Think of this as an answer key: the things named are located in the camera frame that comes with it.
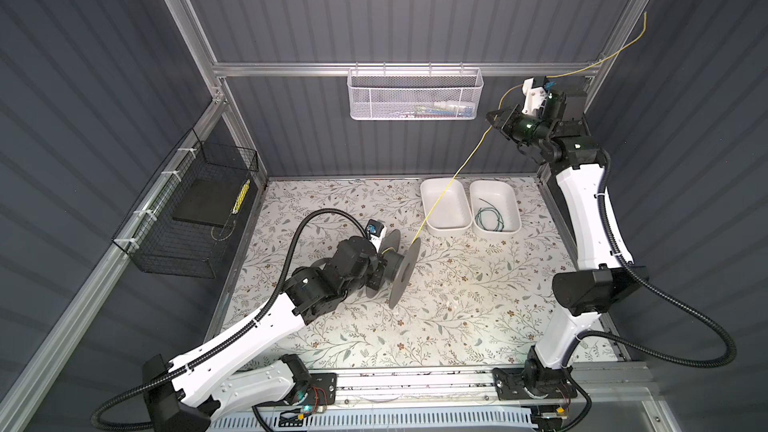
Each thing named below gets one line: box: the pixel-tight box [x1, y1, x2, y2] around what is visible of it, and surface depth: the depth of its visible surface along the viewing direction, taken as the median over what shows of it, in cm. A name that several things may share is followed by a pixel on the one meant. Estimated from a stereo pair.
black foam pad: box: [172, 178, 247, 227], surface depth 77 cm
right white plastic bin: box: [469, 179, 522, 236], surface depth 110 cm
